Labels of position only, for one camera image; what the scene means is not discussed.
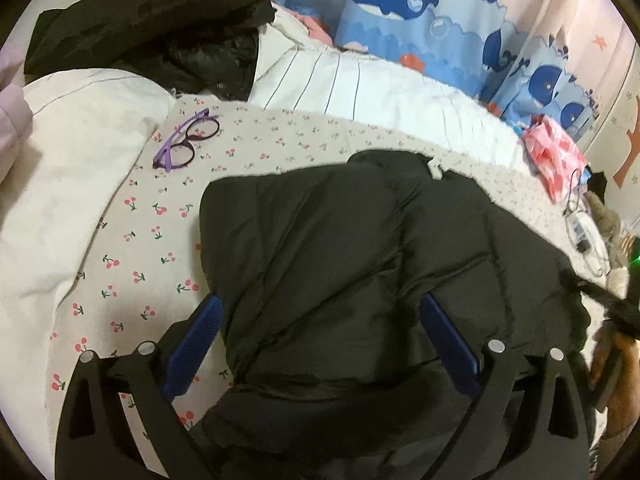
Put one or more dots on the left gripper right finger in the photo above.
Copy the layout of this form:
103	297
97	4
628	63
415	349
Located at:
525	420

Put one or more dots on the white pillow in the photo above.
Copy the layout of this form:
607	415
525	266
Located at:
89	128

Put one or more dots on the purple eyeglasses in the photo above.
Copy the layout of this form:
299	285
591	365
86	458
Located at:
178	151

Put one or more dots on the white wardrobe with tree sticker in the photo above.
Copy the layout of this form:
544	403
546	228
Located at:
614	150

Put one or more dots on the white striped duvet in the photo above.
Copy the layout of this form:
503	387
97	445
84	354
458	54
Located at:
297	72

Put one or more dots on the pink sheer curtain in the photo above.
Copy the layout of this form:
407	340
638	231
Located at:
565	5

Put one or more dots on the blue whale print curtain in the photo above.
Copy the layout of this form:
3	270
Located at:
409	33

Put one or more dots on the black clothes pile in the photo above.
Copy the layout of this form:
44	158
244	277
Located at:
189	46

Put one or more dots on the black puffer jacket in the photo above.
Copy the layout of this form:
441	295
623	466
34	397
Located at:
321	272

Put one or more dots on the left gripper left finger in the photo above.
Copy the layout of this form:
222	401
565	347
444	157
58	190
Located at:
117	419

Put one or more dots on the pink red patterned cloth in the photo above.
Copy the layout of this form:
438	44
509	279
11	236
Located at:
557	158

